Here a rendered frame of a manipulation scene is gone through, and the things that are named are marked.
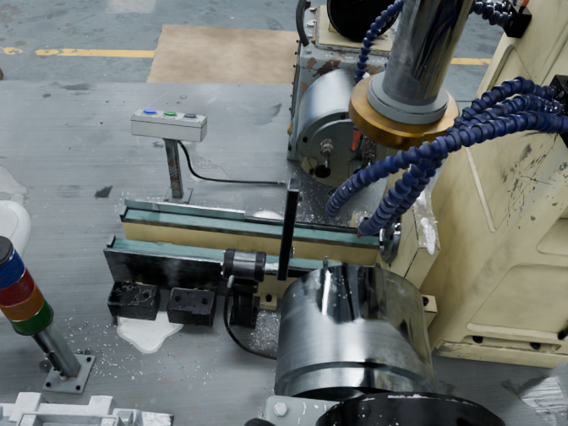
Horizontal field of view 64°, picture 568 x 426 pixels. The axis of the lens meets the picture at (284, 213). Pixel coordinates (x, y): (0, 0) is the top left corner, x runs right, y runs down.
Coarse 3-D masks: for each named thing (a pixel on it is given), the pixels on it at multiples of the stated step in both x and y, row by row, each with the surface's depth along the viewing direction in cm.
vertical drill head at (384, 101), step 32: (416, 0) 60; (448, 0) 58; (416, 32) 62; (448, 32) 61; (416, 64) 65; (448, 64) 66; (352, 96) 74; (384, 96) 71; (416, 96) 69; (448, 96) 73; (384, 128) 69; (416, 128) 69
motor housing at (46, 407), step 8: (8, 408) 65; (40, 408) 64; (48, 408) 64; (56, 408) 64; (64, 408) 64; (72, 408) 64; (80, 408) 64; (120, 408) 67; (8, 416) 64; (136, 416) 66; (0, 424) 61; (8, 424) 61; (136, 424) 67
